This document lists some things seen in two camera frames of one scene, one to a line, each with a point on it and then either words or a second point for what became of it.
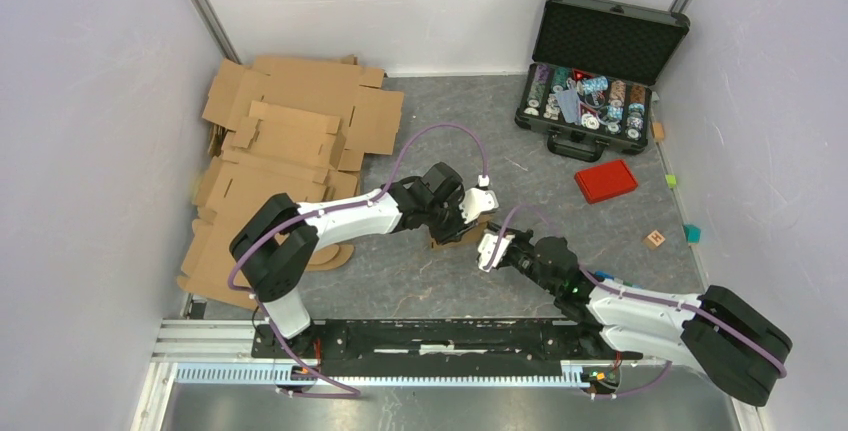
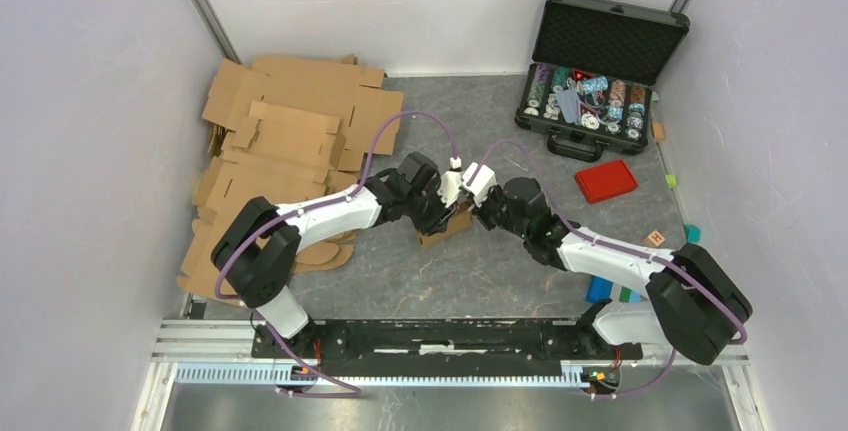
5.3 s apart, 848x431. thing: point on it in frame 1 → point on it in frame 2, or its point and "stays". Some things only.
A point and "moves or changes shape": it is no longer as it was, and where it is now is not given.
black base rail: [437, 347] stays
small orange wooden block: [658, 130] stays
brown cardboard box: [470, 237] moves or changes shape
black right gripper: [519, 236] → [480, 212]
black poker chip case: [588, 86] stays
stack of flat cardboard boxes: [283, 125] stays
